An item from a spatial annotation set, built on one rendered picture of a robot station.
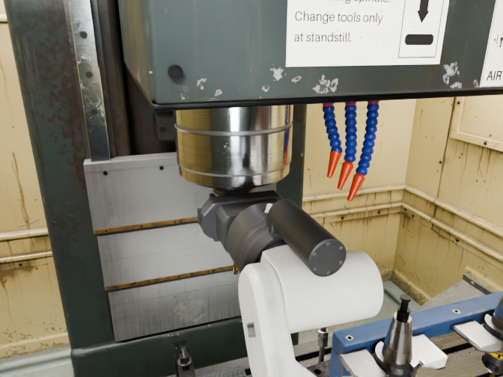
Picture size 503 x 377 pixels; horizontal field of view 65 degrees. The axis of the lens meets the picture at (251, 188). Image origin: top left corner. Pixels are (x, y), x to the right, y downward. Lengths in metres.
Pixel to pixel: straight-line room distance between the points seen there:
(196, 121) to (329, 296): 0.25
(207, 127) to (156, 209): 0.57
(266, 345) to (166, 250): 0.77
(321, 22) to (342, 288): 0.22
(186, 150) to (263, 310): 0.25
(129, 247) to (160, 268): 0.10
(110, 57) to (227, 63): 0.68
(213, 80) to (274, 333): 0.21
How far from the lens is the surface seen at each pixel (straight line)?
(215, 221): 0.51
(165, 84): 0.32
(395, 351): 0.67
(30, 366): 1.73
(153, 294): 1.15
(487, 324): 0.81
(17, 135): 1.40
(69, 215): 1.07
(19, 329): 1.70
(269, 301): 0.33
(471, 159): 1.59
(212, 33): 0.32
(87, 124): 0.97
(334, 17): 0.36
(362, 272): 0.37
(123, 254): 1.07
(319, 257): 0.33
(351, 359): 0.68
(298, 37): 0.34
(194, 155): 0.50
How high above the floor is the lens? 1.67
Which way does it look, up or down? 20 degrees down
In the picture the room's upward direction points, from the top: straight up
